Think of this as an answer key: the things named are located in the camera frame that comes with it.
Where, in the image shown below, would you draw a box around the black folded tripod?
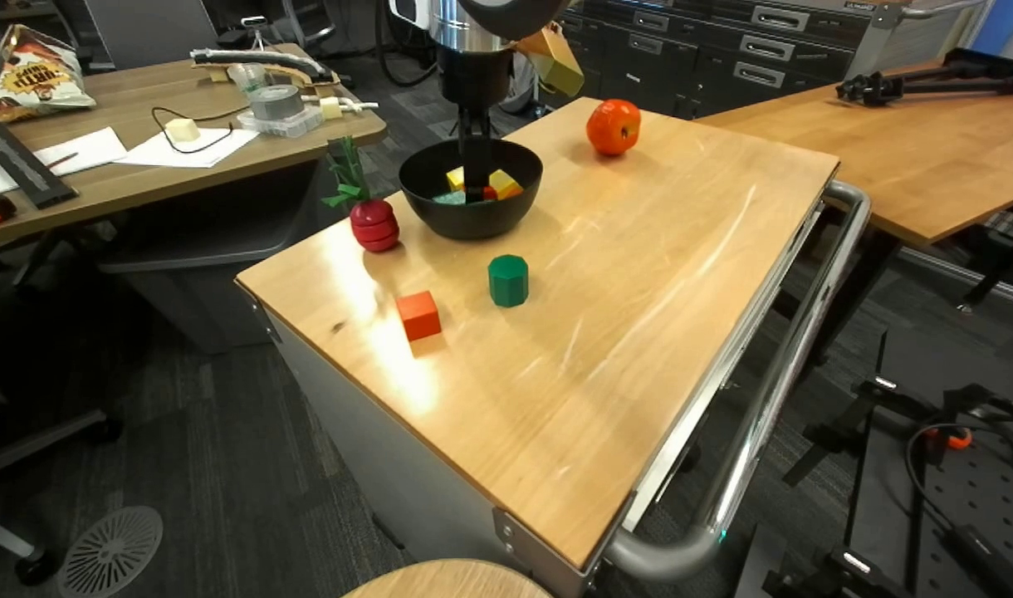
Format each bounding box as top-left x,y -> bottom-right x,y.
833,43 -> 1013,110

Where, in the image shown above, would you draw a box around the black office chair base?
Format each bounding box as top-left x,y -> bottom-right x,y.
0,363 -> 127,588

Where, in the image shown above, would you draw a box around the white power adapter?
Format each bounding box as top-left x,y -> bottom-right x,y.
163,112 -> 205,145

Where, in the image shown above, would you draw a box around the black bowl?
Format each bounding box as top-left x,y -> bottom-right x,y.
396,137 -> 549,246

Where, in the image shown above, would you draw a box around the red radish toy green leaves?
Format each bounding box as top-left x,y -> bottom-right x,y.
318,133 -> 404,257

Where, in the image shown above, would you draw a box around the blue panel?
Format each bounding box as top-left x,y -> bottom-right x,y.
966,0 -> 1013,60

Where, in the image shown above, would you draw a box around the black white curved headset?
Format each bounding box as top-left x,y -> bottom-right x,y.
186,41 -> 344,89

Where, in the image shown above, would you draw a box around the teal hexagonal prism block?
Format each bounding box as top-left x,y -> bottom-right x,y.
484,254 -> 532,310

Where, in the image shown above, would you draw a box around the white cable plug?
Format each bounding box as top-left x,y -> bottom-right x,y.
310,89 -> 381,120

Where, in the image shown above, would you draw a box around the grey office chair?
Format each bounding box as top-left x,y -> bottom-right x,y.
77,0 -> 223,72

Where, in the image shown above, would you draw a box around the yellow wooden cube block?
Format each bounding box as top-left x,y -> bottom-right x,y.
484,167 -> 527,202

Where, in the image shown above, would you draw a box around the grey plastic bin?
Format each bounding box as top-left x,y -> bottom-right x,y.
848,0 -> 988,80

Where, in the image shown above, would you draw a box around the round wooden stool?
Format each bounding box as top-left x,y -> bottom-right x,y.
337,555 -> 558,598

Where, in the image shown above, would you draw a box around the white paper sheet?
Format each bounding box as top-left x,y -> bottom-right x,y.
0,122 -> 132,196
112,122 -> 262,172

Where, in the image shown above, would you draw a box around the red wooden cube block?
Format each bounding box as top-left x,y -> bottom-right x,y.
396,286 -> 446,341

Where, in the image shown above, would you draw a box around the round grey floor grate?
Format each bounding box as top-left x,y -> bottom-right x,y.
54,501 -> 167,598

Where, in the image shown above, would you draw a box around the chips bag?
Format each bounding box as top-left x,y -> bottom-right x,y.
0,21 -> 99,122

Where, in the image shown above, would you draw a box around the grey tape roll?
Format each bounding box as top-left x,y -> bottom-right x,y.
238,80 -> 311,141

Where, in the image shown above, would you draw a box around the black camera stand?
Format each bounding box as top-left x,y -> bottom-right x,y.
763,330 -> 1013,598

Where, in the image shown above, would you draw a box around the long wooden table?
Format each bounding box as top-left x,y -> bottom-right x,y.
697,60 -> 1013,250

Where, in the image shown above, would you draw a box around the steel cart handle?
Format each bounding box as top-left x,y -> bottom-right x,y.
603,178 -> 872,584

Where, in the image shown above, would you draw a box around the wooden table cart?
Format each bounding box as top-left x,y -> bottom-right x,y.
237,278 -> 640,598

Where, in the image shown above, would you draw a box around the orange pumpkin toy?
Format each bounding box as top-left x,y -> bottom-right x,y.
583,94 -> 643,158

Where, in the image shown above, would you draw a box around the wooden office desk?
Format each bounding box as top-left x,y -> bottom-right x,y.
0,53 -> 387,260

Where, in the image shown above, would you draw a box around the orange clamp knob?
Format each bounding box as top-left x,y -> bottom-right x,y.
926,422 -> 980,455

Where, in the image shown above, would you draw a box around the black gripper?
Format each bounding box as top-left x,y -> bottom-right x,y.
435,43 -> 518,198

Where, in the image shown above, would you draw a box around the black flat bar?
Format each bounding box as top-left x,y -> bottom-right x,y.
0,110 -> 78,214

